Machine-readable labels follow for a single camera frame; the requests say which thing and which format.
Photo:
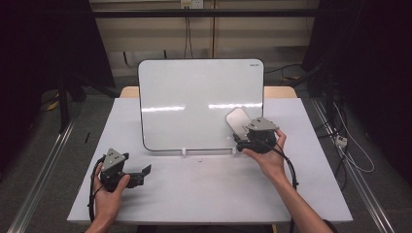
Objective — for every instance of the person's left hand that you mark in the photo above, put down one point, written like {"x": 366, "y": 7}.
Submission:
{"x": 108, "y": 204}

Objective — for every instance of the white whiteboard holder clip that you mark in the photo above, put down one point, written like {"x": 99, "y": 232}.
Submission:
{"x": 184, "y": 152}
{"x": 234, "y": 151}

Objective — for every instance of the white whiteboard with black rim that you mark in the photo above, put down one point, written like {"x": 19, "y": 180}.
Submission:
{"x": 181, "y": 106}

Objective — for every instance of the white wall outlet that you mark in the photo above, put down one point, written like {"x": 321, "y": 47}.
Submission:
{"x": 191, "y": 4}

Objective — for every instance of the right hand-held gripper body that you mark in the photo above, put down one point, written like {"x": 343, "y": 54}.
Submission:
{"x": 260, "y": 136}

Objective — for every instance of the black metal stand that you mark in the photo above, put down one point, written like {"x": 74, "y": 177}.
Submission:
{"x": 63, "y": 103}

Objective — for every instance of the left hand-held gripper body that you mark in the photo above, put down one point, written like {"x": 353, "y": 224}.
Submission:
{"x": 111, "y": 170}

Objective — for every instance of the small black stick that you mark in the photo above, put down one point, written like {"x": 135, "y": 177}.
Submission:
{"x": 86, "y": 137}

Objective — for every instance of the wooden table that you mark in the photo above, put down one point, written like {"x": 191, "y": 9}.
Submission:
{"x": 279, "y": 92}

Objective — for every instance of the person's right hand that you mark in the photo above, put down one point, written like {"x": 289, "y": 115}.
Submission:
{"x": 270, "y": 163}

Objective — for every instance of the white whiteboard eraser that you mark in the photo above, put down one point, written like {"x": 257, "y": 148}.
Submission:
{"x": 237, "y": 121}

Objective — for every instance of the aluminium floor rail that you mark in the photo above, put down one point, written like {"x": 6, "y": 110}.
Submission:
{"x": 359, "y": 184}
{"x": 39, "y": 184}

